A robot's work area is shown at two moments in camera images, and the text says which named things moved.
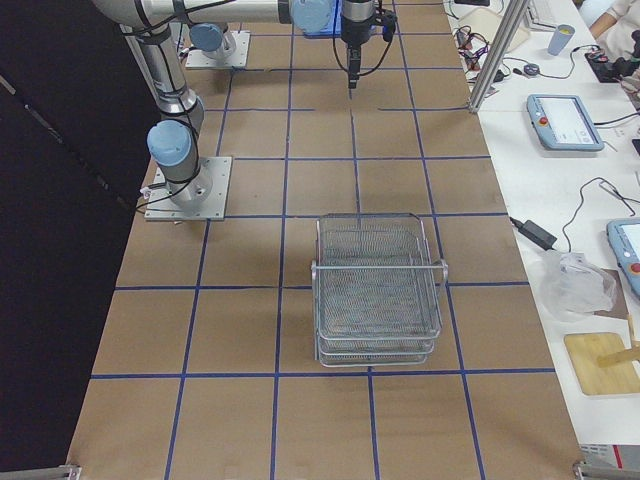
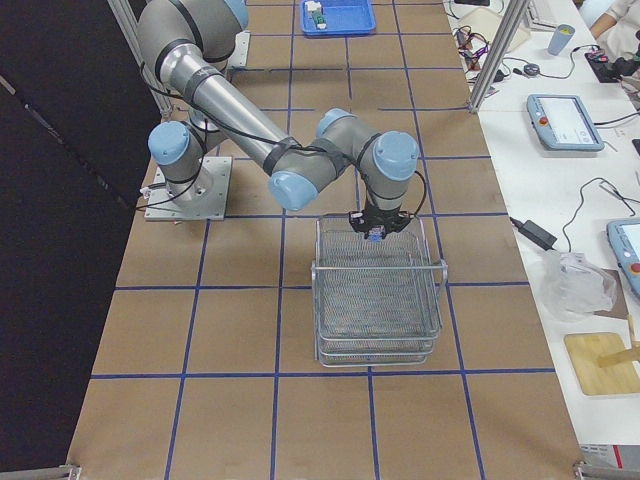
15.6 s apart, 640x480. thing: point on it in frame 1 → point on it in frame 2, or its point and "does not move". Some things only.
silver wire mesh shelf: (377, 291) does not move
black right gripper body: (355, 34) → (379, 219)
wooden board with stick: (603, 363) does not move
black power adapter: (535, 234) does not move
